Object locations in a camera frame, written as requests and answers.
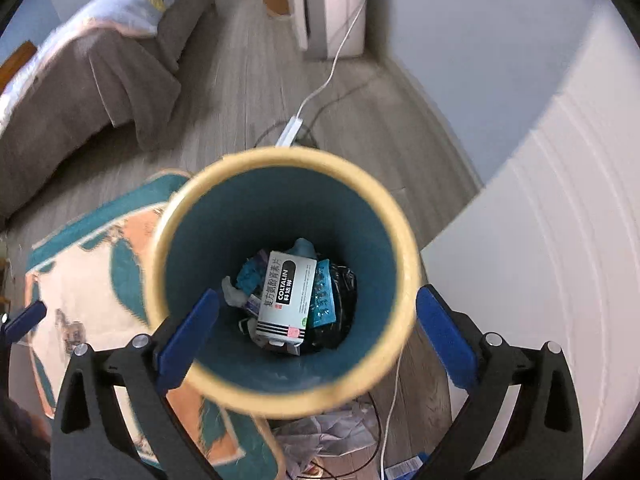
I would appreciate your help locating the teal orange patterned mat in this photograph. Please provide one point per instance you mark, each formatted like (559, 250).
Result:
(80, 280)

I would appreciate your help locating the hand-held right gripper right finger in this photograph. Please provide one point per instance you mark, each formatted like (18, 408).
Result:
(445, 340)

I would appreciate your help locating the blue floral quilt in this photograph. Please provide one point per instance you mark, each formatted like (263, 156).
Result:
(130, 0)

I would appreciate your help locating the green white medicine box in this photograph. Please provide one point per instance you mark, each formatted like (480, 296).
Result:
(285, 305)

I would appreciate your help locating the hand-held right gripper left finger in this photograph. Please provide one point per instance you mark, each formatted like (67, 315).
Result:
(190, 340)

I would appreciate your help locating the black plastic bag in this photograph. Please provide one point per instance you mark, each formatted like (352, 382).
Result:
(342, 305)

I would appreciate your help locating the white air purifier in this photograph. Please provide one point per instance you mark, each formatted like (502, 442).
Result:
(340, 5)

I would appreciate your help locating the blue white packet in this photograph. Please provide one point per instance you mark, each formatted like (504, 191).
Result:
(407, 467)

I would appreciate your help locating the white wardrobe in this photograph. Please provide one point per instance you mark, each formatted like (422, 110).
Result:
(540, 260)

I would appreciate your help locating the bed with grey blanket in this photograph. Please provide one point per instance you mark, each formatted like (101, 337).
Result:
(75, 100)

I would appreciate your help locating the yellow waste bin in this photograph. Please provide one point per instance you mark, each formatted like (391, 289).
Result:
(210, 230)

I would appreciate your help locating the wooden bed headboard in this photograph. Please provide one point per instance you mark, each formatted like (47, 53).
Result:
(15, 67)

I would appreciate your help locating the white power strip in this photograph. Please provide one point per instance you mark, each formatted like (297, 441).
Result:
(290, 130)

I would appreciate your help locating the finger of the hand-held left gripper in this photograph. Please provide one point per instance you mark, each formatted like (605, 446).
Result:
(22, 322)

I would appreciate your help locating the clear plastic bag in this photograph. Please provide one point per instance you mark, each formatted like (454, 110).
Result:
(325, 435)

